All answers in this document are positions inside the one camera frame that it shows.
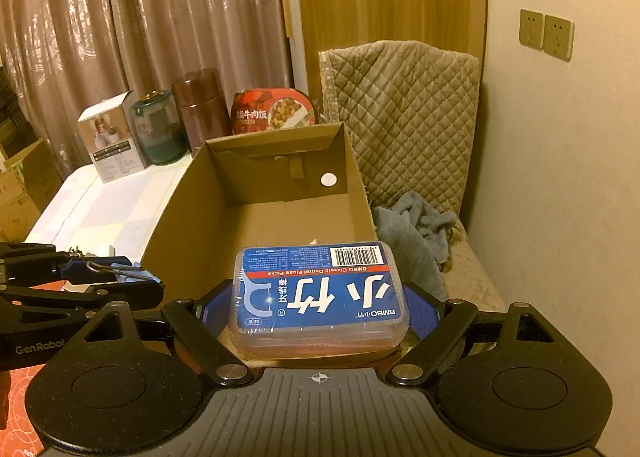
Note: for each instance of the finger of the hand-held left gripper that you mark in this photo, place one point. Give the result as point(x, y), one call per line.
point(125, 294)
point(80, 268)

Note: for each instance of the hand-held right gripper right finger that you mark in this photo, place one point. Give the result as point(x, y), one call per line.
point(422, 312)

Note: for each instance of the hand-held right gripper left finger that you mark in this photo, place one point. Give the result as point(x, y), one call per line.
point(217, 309)

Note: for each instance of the cardboard box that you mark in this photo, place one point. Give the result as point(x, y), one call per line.
point(200, 217)

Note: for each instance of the blue dental floss box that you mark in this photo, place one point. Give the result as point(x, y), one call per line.
point(320, 287)

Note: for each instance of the pastel checkered tablecloth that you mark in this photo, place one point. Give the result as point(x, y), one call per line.
point(100, 207)

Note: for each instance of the beige cushioned seat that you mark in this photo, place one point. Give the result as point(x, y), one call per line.
point(475, 267)

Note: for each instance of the grey towel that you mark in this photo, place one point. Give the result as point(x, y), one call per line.
point(415, 229)

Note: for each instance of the stacked cardboard cartons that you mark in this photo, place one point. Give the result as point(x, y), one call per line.
point(20, 187)

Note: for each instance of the white product box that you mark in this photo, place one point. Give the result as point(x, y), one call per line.
point(112, 147)

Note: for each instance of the glass jar with green lid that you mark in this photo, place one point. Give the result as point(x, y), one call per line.
point(160, 137)

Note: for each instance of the dark stacked crates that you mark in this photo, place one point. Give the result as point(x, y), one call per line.
point(12, 107)

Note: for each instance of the brown thermos flask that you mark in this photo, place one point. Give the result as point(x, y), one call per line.
point(202, 112)

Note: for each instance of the beige quilted blanket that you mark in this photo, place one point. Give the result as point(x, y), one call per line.
point(410, 112)

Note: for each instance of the red instant food bowl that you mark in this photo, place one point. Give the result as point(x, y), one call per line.
point(255, 112)

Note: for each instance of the shiny brown curtain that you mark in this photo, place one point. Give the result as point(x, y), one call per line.
point(150, 12)

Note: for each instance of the gold wall socket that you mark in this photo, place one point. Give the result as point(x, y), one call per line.
point(531, 29)
point(558, 37)

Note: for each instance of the white door frame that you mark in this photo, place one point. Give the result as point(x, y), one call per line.
point(290, 12)

